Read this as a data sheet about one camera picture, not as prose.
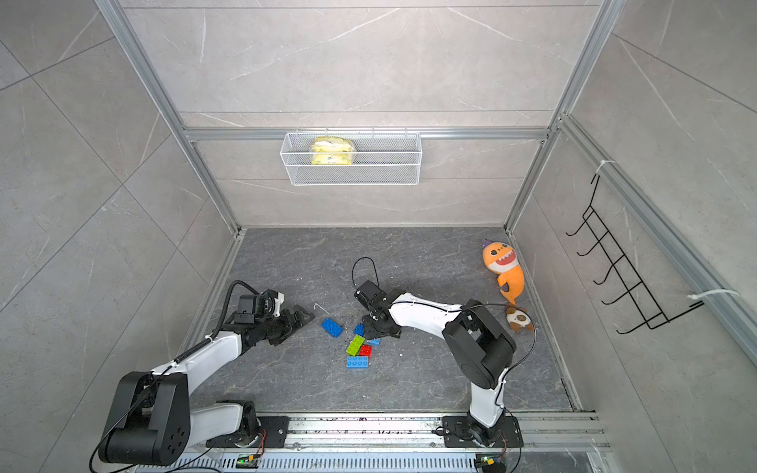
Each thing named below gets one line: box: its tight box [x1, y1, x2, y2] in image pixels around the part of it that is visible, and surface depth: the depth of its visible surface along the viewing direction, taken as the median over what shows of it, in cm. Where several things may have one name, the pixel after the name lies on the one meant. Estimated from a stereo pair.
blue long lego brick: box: [345, 355, 370, 370], surface depth 85 cm
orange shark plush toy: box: [481, 239, 526, 306], surface depth 102 cm
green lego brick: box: [345, 334, 366, 357], surface depth 89 cm
